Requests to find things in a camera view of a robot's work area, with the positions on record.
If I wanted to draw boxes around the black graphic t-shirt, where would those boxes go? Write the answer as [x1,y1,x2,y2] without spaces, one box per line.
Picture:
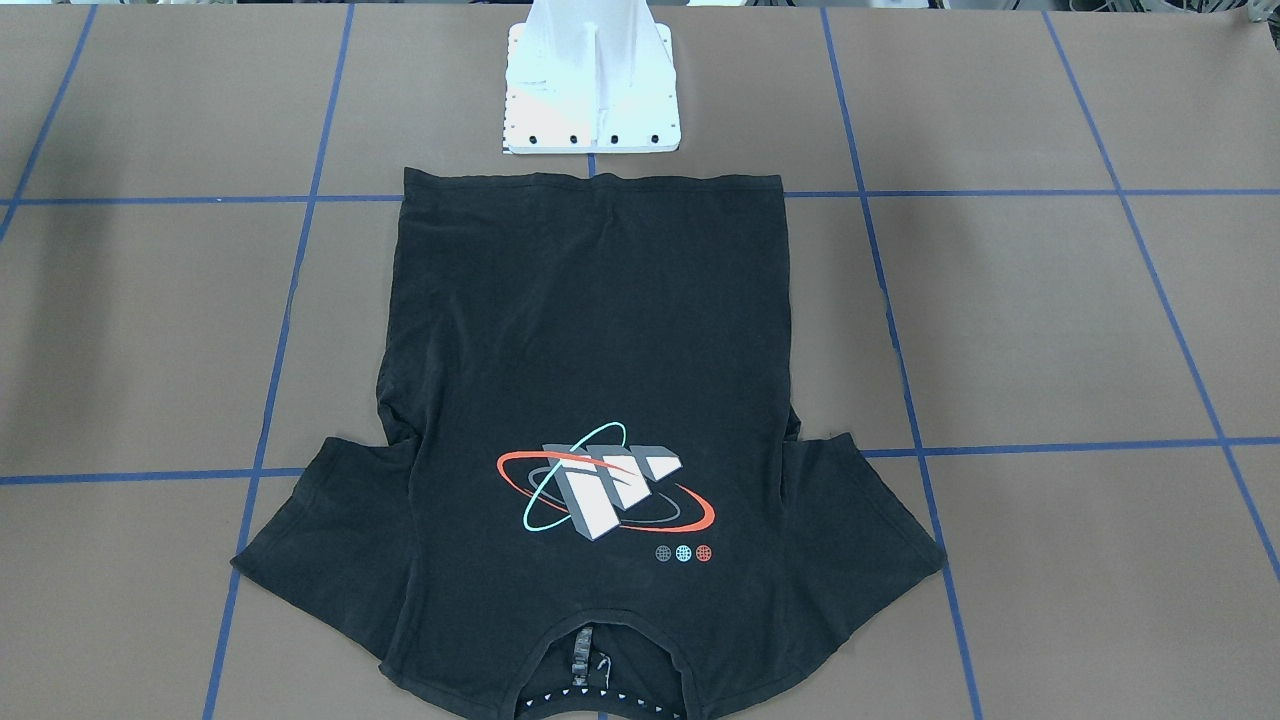
[232,168,946,719]

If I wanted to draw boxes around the white camera mast with base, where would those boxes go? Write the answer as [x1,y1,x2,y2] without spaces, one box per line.
[502,1,682,155]

